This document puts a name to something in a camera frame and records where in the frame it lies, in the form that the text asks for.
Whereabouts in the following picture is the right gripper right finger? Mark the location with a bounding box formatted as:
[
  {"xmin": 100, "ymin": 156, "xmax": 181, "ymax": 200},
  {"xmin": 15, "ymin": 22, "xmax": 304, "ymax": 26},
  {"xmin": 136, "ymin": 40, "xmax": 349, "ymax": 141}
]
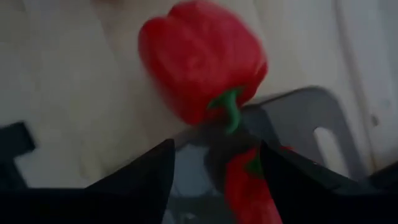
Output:
[{"xmin": 260, "ymin": 141, "xmax": 398, "ymax": 224}]

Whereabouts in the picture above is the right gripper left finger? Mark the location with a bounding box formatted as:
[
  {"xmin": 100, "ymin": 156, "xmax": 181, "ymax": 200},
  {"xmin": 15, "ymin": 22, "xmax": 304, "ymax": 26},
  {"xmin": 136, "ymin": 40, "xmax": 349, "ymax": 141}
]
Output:
[{"xmin": 0, "ymin": 138, "xmax": 176, "ymax": 224}]

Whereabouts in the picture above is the red bell pepper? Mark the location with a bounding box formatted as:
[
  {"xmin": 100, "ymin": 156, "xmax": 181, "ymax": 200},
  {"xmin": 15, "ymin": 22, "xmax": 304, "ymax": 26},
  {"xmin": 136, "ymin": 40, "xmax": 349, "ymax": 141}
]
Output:
[
  {"xmin": 223, "ymin": 146, "xmax": 284, "ymax": 224},
  {"xmin": 137, "ymin": 0, "xmax": 269, "ymax": 135}
]

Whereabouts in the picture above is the grey translucent plastic basket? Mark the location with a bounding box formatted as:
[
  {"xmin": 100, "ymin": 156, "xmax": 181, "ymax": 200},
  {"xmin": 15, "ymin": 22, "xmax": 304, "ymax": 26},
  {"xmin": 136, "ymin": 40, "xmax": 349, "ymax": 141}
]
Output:
[{"xmin": 172, "ymin": 85, "xmax": 374, "ymax": 224}]

